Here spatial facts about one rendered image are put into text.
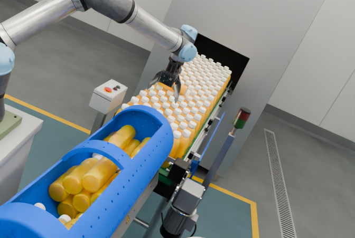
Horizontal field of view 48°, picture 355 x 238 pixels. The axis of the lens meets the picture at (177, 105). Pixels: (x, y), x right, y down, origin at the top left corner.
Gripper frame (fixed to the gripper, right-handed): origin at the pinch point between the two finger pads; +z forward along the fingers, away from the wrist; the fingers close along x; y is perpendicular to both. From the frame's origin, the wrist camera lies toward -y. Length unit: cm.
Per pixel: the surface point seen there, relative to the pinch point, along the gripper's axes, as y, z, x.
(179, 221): 3, 55, 35
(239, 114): -23.9, -0.6, 36.7
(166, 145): 28.9, 6.3, 14.7
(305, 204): -209, 122, 146
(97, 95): 0.9, 14.8, -29.1
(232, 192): -162, 122, 71
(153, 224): -24, 87, 22
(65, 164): 60, 15, -11
